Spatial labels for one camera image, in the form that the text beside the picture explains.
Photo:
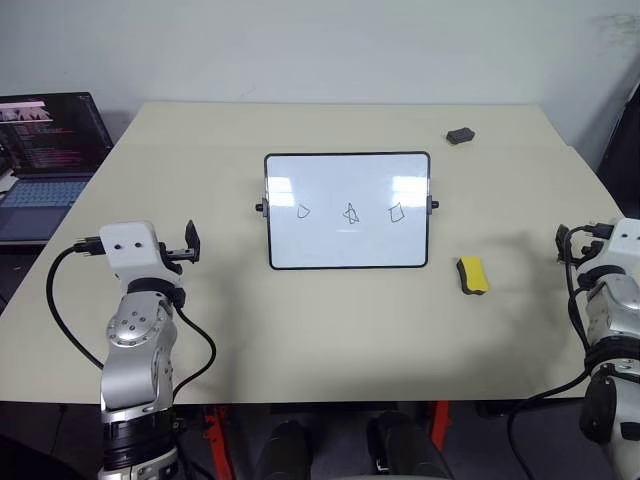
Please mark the dark rounded shape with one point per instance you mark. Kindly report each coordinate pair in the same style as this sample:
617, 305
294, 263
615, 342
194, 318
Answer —
405, 447
282, 452

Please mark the small black-framed whiteboard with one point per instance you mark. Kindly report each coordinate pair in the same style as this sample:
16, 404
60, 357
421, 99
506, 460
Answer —
347, 210

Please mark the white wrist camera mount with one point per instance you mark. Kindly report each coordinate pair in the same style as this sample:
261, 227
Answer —
129, 245
627, 240

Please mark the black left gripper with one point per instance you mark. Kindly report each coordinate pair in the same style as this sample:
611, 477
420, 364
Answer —
172, 256

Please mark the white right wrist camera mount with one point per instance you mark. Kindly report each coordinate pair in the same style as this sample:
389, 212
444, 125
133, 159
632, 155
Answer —
627, 240

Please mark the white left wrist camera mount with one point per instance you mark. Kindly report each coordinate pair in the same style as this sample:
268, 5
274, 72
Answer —
129, 245

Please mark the red table leg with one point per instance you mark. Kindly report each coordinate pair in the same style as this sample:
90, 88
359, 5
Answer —
440, 425
216, 440

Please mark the small dark grey object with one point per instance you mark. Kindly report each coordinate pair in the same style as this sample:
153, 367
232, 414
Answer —
460, 135

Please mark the yellow and black eraser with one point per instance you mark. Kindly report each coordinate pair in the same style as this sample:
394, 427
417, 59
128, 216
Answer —
474, 272

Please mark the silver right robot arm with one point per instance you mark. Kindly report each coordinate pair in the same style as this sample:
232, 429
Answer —
617, 320

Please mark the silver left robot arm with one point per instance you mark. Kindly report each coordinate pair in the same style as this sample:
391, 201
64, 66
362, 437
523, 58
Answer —
134, 360

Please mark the open laptop computer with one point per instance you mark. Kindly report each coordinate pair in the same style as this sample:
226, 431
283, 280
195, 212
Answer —
47, 150

